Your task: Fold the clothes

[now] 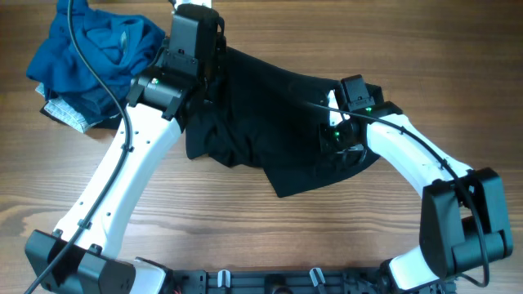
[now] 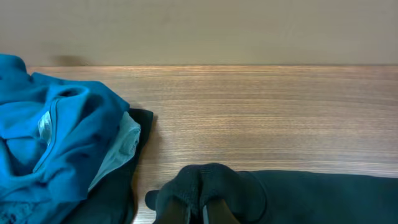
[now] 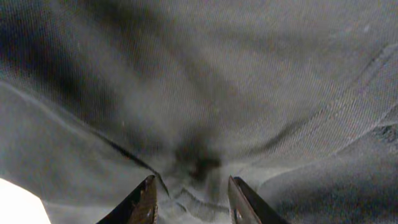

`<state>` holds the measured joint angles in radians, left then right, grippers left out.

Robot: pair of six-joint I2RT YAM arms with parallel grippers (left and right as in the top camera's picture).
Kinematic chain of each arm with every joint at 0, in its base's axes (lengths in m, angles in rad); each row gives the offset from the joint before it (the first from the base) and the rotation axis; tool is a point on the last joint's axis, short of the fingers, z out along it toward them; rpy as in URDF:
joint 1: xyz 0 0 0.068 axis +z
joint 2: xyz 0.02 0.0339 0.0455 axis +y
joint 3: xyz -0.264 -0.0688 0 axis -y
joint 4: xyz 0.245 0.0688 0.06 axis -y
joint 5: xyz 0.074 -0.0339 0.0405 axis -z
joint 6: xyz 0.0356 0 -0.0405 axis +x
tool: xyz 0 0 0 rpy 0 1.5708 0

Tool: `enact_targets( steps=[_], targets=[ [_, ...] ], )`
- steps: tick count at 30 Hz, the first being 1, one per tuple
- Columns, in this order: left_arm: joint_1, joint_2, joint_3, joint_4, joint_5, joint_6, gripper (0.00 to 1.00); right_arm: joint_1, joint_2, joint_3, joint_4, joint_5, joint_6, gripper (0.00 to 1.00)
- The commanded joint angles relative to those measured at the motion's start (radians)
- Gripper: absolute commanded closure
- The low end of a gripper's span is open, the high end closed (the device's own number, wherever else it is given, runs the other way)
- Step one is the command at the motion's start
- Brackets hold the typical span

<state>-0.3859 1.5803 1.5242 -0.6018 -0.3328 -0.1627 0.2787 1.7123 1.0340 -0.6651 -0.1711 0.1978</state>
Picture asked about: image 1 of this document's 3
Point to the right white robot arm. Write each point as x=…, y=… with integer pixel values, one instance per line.
x=464, y=223

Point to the black t-shirt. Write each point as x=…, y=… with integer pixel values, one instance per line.
x=260, y=115

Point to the white patterned cloth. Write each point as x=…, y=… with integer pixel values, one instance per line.
x=79, y=110

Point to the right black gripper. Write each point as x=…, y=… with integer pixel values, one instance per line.
x=325, y=143

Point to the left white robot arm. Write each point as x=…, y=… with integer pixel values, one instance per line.
x=81, y=254

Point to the blue crumpled shirt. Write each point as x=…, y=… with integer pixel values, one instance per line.
x=88, y=48

